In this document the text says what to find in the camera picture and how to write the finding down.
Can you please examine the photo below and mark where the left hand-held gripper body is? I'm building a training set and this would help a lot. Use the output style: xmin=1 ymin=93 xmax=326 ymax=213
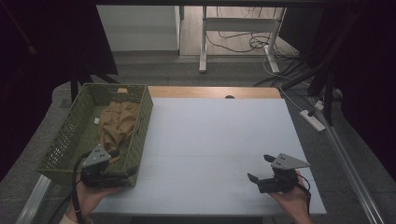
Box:
xmin=79 ymin=143 xmax=129 ymax=189

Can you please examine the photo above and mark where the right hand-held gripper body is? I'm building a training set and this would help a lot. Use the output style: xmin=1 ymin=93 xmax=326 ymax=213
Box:
xmin=256 ymin=152 xmax=311 ymax=194

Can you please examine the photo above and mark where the tan cloth garment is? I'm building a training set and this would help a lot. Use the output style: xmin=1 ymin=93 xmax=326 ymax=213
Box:
xmin=96 ymin=101 xmax=140 ymax=154

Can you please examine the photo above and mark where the green perforated plastic basket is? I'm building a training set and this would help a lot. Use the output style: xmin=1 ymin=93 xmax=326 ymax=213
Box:
xmin=36 ymin=82 xmax=154 ymax=189

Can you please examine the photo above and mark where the person's right hand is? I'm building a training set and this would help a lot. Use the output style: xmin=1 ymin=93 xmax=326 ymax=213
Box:
xmin=268 ymin=170 xmax=313 ymax=224

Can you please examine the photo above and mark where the person's left hand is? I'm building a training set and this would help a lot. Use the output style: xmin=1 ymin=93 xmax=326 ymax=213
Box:
xmin=65 ymin=181 xmax=121 ymax=224

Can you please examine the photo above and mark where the white table board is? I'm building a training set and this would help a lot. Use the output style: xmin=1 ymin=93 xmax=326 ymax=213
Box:
xmin=92 ymin=97 xmax=328 ymax=217

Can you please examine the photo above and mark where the white power strip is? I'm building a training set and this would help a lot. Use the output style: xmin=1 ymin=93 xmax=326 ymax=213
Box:
xmin=299 ymin=109 xmax=327 ymax=133

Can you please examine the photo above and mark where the black stand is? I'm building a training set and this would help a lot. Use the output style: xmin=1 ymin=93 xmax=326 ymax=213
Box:
xmin=307 ymin=69 xmax=344 ymax=127

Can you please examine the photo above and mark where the dark curtain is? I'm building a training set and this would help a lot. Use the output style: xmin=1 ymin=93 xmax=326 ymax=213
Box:
xmin=279 ymin=5 xmax=396 ymax=175
xmin=0 ymin=0 xmax=120 ymax=182

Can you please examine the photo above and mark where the white cabinet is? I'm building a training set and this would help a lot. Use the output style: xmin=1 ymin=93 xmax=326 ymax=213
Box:
xmin=96 ymin=5 xmax=182 ymax=52

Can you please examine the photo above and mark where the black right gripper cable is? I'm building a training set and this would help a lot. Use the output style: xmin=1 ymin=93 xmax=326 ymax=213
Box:
xmin=295 ymin=174 xmax=313 ymax=217

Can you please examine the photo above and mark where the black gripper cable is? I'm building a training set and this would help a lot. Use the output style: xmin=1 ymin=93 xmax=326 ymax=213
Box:
xmin=70 ymin=150 xmax=94 ymax=224
xmin=295 ymin=174 xmax=313 ymax=217

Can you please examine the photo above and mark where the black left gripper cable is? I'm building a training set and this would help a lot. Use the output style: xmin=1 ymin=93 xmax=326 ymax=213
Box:
xmin=70 ymin=150 xmax=94 ymax=224

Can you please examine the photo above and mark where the white floor cable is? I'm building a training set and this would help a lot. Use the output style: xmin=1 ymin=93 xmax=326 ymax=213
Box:
xmin=262 ymin=55 xmax=312 ymax=114

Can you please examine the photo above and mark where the aluminium rail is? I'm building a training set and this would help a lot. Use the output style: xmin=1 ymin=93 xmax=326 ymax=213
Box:
xmin=15 ymin=175 xmax=52 ymax=224
xmin=307 ymin=96 xmax=387 ymax=224

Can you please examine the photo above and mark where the black floor cable tangle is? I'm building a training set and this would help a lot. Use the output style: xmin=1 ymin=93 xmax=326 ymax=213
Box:
xmin=205 ymin=29 xmax=301 ymax=62

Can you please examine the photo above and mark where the white desk frame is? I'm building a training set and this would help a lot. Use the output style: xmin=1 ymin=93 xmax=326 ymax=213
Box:
xmin=199 ymin=6 xmax=288 ymax=75

